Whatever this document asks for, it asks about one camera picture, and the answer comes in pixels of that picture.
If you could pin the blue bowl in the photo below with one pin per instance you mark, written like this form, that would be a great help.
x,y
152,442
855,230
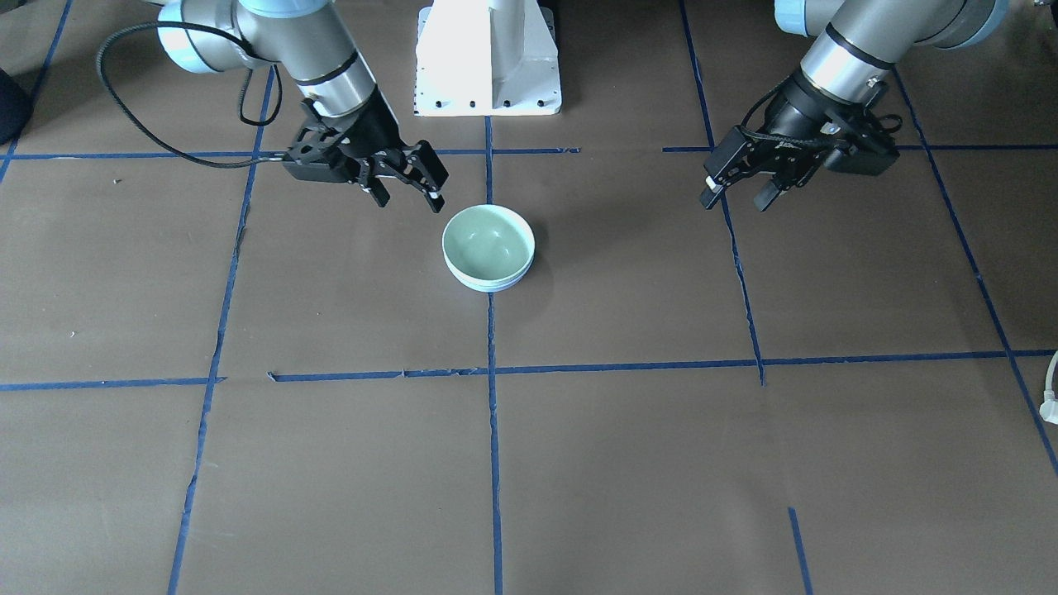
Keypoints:
x,y
483,285

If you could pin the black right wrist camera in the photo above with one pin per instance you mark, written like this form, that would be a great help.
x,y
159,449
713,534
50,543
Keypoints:
x,y
332,168

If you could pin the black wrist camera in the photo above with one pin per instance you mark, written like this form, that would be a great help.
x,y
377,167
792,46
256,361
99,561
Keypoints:
x,y
868,152
332,168

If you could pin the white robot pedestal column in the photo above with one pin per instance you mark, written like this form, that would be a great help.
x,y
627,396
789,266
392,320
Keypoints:
x,y
487,59

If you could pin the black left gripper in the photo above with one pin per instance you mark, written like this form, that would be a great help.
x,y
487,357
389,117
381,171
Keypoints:
x,y
798,112

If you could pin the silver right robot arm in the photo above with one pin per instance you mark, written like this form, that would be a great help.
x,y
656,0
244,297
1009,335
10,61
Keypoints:
x,y
306,38

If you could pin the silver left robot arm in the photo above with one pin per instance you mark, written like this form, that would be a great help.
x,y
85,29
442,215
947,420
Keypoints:
x,y
856,44

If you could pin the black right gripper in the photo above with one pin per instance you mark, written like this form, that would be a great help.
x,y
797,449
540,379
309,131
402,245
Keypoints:
x,y
378,126

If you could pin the green bowl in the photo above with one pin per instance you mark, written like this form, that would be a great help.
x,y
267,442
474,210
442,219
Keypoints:
x,y
488,241

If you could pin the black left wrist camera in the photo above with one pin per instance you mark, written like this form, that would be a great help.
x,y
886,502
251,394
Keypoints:
x,y
868,152

